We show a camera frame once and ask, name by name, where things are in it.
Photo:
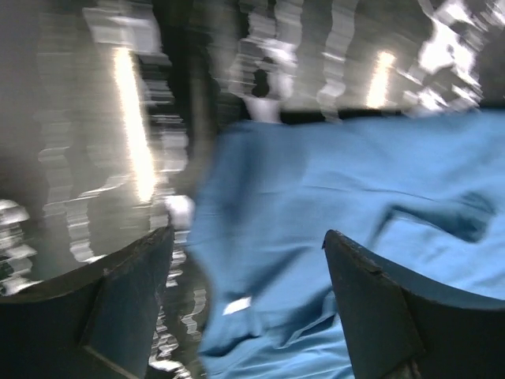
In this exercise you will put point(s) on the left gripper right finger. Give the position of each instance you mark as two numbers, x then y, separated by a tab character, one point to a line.
400	324

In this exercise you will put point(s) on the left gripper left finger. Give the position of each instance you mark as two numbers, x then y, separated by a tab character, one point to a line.
97	321

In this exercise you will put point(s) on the blue t shirt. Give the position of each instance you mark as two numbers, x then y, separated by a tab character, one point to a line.
426	193

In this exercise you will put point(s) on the black marble pattern mat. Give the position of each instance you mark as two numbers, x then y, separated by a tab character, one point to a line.
111	112

